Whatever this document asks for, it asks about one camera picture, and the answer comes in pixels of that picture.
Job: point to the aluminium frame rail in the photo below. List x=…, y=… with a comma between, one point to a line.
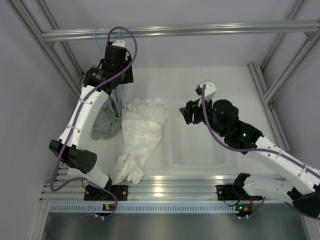
x=89, y=90

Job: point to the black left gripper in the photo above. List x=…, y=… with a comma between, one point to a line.
x=129, y=77

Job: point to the grey tank top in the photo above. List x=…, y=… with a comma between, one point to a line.
x=108, y=121

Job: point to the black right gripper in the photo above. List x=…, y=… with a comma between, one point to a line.
x=187, y=112

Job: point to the aluminium top crossbar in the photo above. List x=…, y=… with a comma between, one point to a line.
x=260, y=27

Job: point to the white plastic basket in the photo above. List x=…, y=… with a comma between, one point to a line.
x=192, y=146

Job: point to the white tank top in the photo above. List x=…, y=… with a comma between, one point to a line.
x=142, y=124

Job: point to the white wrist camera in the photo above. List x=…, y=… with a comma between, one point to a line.
x=209, y=89
x=117, y=43

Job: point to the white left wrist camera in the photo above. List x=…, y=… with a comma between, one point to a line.
x=117, y=43

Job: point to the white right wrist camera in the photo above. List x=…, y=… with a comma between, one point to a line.
x=209, y=89

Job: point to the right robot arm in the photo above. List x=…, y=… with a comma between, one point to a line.
x=262, y=155

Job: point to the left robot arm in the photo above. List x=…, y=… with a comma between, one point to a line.
x=71, y=146

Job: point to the white slotted cable duct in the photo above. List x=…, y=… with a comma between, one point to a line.
x=142, y=208

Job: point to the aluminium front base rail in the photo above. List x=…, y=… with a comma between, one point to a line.
x=177, y=189

